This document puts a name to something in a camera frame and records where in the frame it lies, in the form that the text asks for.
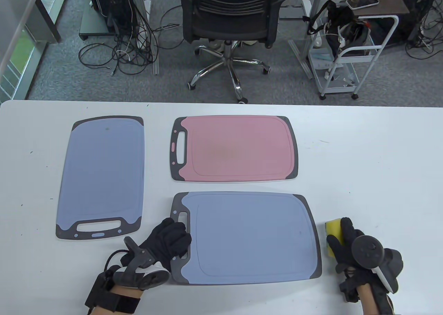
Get white utility cart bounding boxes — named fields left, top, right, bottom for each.
left=307, top=15, right=399, bottom=100

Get grey right hand controller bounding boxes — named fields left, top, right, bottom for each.
left=351, top=235, right=404, bottom=293

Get grey hand controller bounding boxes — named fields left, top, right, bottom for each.
left=112, top=237, right=171, bottom=290
left=351, top=235, right=404, bottom=293

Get grey left hand controller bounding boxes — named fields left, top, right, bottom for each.
left=112, top=237, right=171, bottom=290

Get pale blue packet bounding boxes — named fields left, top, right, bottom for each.
left=309, top=48, right=334, bottom=72

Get black computer rack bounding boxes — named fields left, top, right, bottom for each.
left=85, top=0, right=139, bottom=35

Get black floor cable bundle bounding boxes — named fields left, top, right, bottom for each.
left=78, top=0, right=184, bottom=76

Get black office chair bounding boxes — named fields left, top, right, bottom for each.
left=174, top=0, right=290, bottom=104

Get pink cutting board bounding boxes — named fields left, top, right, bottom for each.
left=170, top=115, right=299, bottom=183

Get black bag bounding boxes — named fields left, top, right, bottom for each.
left=303, top=0, right=372, bottom=58

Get person's left forearm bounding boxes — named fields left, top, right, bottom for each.
left=93, top=284, right=142, bottom=315

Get white smartphone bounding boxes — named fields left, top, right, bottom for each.
left=346, top=0, right=379, bottom=10

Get grey floor plate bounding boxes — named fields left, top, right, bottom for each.
left=279, top=6, right=305, bottom=20

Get person's left hand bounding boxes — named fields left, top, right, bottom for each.
left=123, top=218, right=192, bottom=270

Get blue cutting board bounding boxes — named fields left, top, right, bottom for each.
left=55, top=116, right=145, bottom=240
left=170, top=192, right=322, bottom=285

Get grey stand base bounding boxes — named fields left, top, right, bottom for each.
left=79, top=4, right=111, bottom=41

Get yellow sponge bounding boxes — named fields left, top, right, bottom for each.
left=325, top=219, right=345, bottom=258

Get grey window frame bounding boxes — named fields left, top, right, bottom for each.
left=0, top=0, right=71, bottom=101

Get person's right hand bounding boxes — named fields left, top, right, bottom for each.
left=327, top=217, right=404, bottom=303

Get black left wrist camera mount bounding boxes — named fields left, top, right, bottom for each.
left=85, top=265, right=141, bottom=315

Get person's right forearm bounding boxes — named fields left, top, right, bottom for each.
left=358, top=284, right=395, bottom=315

